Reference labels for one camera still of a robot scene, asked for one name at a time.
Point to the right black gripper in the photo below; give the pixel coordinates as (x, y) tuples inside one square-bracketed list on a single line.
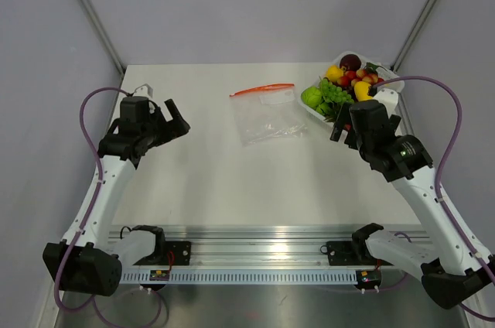
[(343, 120)]

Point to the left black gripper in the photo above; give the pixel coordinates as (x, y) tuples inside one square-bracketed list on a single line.
[(170, 131)]

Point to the green grape bunch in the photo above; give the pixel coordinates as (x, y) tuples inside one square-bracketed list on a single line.
[(334, 94)]

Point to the yellow mango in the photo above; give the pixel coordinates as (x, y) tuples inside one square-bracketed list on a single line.
[(362, 91)]

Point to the green cabbage-like vegetable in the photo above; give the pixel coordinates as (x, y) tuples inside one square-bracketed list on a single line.
[(312, 97)]

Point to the clear zip bag orange zipper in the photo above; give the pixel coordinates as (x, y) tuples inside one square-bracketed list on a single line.
[(267, 112)]

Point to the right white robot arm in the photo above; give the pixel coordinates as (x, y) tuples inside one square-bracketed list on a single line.
[(459, 266)]

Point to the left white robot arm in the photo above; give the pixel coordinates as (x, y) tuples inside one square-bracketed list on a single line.
[(83, 261)]

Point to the green leafy orange vegetable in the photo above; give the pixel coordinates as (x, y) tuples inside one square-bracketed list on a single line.
[(329, 111)]

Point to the strawberry cluster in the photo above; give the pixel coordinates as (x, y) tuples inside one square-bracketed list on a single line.
[(351, 77)]

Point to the small yellow pear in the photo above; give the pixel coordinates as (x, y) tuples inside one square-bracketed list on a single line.
[(334, 73)]

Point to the dark red plum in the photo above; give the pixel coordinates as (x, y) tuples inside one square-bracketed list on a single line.
[(350, 62)]

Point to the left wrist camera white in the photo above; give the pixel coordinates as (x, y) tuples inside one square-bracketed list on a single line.
[(144, 90)]

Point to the aluminium mounting rail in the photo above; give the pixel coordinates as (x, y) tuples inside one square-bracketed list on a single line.
[(263, 247)]

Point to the white slotted cable duct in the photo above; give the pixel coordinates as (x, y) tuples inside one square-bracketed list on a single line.
[(238, 277)]

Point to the left aluminium frame post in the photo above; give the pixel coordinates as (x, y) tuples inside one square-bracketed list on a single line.
[(101, 33)]

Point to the aluminium frame post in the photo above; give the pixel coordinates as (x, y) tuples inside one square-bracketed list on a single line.
[(101, 33), (414, 33)]

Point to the right aluminium frame post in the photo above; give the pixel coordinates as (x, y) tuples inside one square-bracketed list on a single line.
[(414, 33)]

